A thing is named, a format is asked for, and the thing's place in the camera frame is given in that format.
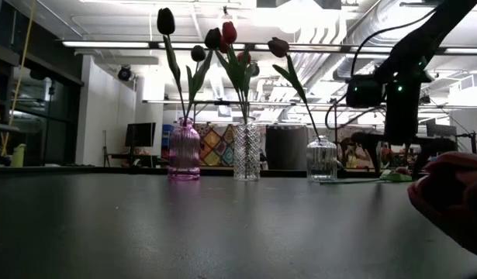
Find short clear ribbed glass vase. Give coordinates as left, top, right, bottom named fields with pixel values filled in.
left=306, top=135, right=338, bottom=183

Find black tripod stand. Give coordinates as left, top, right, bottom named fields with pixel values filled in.
left=102, top=130, right=110, bottom=166

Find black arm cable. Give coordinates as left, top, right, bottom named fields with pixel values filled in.
left=325, top=7, right=437, bottom=129

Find yellow hanging cable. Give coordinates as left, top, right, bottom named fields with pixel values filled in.
left=0, top=0, right=36, bottom=156

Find blue storage bins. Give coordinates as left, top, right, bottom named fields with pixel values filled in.
left=162, top=123, right=171, bottom=158

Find black round spotlight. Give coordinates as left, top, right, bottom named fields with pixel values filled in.
left=117, top=65, right=133, bottom=82

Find colourful patchwork quilt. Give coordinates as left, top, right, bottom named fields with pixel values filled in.
left=194, top=123, right=235, bottom=167

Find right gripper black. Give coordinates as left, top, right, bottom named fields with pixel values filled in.
left=350, top=81, right=458, bottom=179

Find tall clear crystal vase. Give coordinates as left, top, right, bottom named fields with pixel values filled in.
left=233, top=118, right=261, bottom=181

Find pink ribbed glass vase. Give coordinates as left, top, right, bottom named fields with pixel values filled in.
left=168, top=117, right=201, bottom=181

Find yellow-green bottle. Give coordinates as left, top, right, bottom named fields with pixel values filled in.
left=9, top=143, right=27, bottom=168

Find dark grey partition panel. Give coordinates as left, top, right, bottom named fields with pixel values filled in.
left=264, top=124, right=309, bottom=171

